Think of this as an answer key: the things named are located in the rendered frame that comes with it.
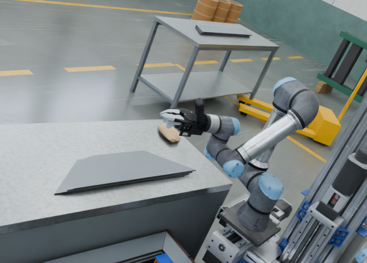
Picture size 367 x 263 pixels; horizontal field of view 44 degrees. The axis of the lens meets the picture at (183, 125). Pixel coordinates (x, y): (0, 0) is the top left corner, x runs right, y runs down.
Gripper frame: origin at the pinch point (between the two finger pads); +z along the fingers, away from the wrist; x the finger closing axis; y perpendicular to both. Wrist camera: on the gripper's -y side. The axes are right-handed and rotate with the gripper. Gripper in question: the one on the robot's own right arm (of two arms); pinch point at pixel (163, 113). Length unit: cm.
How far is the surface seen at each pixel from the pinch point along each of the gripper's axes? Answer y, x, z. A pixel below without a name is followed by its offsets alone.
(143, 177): 39.3, 5.7, -8.8
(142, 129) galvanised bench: 48, 51, -25
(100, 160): 40.7, 15.8, 8.5
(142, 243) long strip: 59, -15, -10
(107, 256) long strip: 58, -21, 8
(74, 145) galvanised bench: 45, 29, 16
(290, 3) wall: 162, 763, -699
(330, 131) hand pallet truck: 156, 227, -402
